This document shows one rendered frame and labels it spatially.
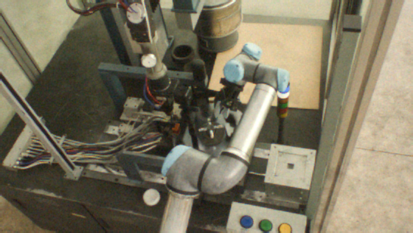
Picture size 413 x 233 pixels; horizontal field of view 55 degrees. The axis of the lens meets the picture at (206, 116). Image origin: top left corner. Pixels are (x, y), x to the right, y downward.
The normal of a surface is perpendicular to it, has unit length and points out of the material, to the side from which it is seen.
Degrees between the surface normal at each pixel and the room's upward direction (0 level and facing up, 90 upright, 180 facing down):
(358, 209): 0
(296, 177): 0
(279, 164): 0
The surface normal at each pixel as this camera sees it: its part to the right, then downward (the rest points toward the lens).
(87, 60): -0.11, -0.59
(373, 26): -0.25, 0.79
